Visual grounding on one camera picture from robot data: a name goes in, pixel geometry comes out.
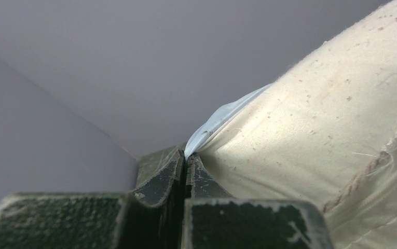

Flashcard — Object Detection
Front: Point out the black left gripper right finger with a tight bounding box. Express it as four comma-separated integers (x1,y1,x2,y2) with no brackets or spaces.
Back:
182,154,334,248

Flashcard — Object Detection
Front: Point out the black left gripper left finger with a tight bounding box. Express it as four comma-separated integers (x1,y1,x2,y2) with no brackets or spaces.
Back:
0,149,185,248

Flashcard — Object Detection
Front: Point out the light blue pillowcase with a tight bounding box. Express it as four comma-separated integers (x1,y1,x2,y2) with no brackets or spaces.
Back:
184,84,271,159

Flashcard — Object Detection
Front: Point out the white pillow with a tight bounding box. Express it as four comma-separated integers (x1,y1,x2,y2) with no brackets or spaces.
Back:
197,1,397,248

